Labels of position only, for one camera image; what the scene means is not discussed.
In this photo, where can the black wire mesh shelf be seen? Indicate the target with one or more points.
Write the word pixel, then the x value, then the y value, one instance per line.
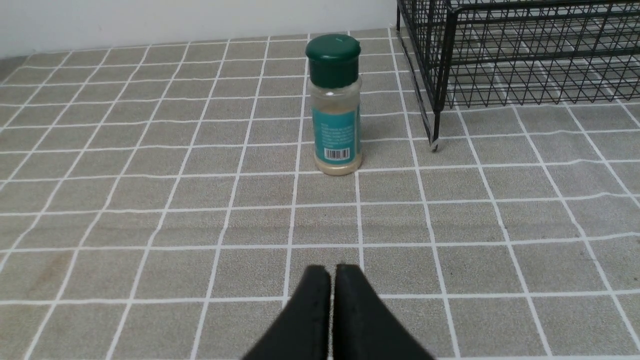
pixel 467 53

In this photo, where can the grey checked tablecloth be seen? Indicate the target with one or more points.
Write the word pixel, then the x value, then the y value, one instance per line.
pixel 162 202

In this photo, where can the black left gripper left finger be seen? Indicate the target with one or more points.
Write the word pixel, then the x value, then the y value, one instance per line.
pixel 301 330

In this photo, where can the green cap seasoning bottle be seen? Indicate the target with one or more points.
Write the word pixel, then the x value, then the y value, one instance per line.
pixel 335 102

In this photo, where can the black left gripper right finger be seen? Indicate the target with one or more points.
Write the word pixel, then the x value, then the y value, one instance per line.
pixel 363 326

